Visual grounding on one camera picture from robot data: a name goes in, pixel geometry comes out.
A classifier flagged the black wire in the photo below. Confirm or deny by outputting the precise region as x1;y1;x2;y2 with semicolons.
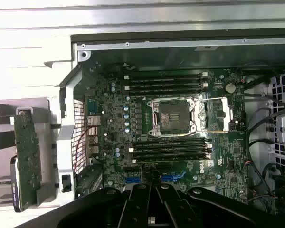
242;78;285;111

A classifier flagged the black expansion slot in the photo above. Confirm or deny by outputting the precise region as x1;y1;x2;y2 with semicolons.
125;167;189;173

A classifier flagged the silver socket cover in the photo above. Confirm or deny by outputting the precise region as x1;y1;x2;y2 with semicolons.
194;96;234;133

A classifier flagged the green motherboard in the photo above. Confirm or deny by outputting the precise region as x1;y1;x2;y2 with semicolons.
84;63;250;205

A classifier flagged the black RAM slot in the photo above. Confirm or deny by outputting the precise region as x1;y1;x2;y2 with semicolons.
132;139;212;147
123;77;209;85
132;155;213;164
132;150;213;158
123;82;209;90
123;87;209;95
123;72;209;80

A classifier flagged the grey parts rack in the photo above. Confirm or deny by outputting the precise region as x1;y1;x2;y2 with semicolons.
0;98;61;209

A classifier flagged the black open PC case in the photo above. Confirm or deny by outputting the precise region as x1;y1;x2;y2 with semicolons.
44;33;285;207

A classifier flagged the CPU socket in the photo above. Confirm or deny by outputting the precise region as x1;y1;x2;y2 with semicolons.
147;98;197;139

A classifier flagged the blue expansion slot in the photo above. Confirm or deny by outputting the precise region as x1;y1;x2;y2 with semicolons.
124;175;186;184

